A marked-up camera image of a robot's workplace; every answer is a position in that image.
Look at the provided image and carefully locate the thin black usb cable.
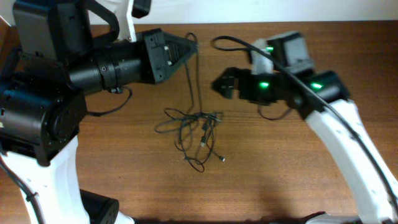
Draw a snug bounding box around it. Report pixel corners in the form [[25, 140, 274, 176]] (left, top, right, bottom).
[[154, 32, 226, 174]]

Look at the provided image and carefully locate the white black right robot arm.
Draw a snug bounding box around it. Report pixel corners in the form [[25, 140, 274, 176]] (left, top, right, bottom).
[[211, 31, 397, 223]]

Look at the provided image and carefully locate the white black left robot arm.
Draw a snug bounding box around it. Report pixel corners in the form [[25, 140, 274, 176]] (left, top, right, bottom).
[[1, 1, 197, 223]]

